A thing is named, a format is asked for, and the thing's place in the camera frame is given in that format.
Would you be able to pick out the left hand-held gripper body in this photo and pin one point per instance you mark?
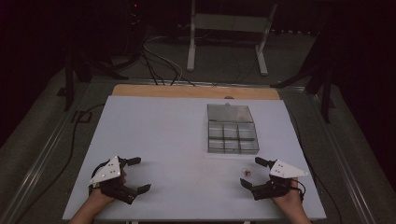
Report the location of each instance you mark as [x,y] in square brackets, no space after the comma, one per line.
[107,171]

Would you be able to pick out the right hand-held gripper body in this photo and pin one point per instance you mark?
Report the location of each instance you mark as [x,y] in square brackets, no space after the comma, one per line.
[285,170]

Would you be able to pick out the person's left hand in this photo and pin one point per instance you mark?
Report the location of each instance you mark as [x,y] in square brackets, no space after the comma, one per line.
[99,196]

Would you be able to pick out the person's right hand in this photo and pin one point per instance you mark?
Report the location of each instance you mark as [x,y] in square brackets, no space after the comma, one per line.
[289,202]

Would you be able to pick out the small red and clear object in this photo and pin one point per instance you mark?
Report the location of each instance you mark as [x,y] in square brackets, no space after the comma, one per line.
[246,173]

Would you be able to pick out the clear plastic compartment box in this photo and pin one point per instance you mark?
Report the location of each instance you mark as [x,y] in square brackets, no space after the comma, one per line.
[232,129]

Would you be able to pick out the black tripod stand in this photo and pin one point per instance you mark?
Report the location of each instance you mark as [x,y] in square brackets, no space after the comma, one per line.
[325,90]
[71,77]

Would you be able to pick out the white metal stand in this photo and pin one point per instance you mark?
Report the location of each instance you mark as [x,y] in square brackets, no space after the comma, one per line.
[229,23]

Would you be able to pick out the metal floor rail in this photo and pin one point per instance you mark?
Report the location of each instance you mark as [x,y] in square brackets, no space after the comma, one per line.
[342,158]
[37,161]

